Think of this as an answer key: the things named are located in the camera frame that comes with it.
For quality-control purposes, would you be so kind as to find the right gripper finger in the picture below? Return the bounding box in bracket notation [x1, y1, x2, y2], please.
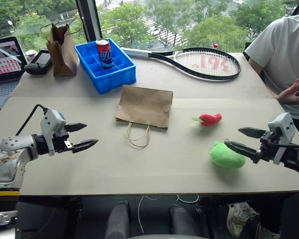
[238, 126, 267, 139]
[224, 140, 259, 160]

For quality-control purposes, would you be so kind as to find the black handheld game console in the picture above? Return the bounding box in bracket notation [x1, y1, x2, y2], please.
[23, 49, 53, 76]

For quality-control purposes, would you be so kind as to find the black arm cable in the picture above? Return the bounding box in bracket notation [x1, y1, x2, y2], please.
[15, 104, 49, 136]
[268, 141, 299, 150]

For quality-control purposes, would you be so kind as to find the white sneaker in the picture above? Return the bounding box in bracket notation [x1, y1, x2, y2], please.
[226, 202, 259, 238]
[257, 223, 281, 239]

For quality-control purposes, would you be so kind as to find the standing brown paper bag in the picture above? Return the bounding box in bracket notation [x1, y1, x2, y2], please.
[39, 16, 83, 78]

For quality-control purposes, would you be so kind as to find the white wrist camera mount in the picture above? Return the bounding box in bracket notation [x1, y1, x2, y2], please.
[40, 109, 67, 157]
[267, 112, 297, 165]

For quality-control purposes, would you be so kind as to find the green plush toy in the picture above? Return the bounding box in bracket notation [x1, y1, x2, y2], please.
[209, 140, 247, 169]

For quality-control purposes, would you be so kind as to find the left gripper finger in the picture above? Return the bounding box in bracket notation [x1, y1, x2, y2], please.
[72, 139, 99, 154]
[64, 122, 88, 133]

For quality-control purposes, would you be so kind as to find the grey laptop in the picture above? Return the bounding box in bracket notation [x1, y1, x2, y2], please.
[0, 36, 28, 112]

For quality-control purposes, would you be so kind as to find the dark rounded shape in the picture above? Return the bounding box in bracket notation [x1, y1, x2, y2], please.
[105, 200, 131, 239]
[169, 205, 203, 239]

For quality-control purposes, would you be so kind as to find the thin white cable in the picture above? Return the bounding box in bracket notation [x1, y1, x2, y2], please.
[137, 195, 157, 239]

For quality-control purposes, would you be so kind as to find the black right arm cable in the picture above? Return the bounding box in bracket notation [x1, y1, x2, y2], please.
[268, 141, 299, 150]

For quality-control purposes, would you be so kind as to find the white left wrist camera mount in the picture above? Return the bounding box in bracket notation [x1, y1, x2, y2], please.
[40, 109, 67, 157]

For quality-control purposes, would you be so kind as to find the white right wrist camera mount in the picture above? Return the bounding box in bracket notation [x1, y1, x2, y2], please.
[267, 112, 297, 165]

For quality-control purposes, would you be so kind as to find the flat brown paper bag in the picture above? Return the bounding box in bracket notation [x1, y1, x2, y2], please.
[114, 84, 174, 149]

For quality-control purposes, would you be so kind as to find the blue compartment plastic box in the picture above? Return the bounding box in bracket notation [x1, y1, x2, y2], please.
[73, 37, 138, 95]

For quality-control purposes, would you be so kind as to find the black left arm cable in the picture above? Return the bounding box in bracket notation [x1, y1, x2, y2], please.
[15, 104, 49, 136]

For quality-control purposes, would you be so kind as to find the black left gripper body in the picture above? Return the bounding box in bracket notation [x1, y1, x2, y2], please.
[51, 130, 74, 154]

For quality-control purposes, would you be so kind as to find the yellow and black bar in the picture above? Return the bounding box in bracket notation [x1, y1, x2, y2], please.
[0, 190, 21, 200]

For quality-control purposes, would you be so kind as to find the black window pillar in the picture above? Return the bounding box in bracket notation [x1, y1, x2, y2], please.
[74, 0, 101, 45]

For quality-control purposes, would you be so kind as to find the red and blue soda can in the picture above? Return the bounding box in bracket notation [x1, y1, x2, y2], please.
[96, 38, 115, 71]

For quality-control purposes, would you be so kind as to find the red plush chili pepper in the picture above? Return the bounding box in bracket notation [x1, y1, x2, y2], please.
[191, 113, 223, 132]

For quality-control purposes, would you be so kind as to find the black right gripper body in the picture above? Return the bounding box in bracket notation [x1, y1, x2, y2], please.
[253, 128, 283, 164]

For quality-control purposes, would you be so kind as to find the person in white t-shirt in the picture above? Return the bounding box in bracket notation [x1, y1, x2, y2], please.
[243, 14, 299, 239]

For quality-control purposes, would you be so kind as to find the white lidded paper cup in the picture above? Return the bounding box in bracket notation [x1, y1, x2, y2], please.
[25, 49, 38, 64]

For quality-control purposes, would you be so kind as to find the black and white tennis racket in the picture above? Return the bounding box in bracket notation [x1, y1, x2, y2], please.
[120, 46, 242, 82]

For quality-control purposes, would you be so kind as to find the white looped cable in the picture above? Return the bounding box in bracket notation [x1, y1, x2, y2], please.
[176, 194, 200, 204]

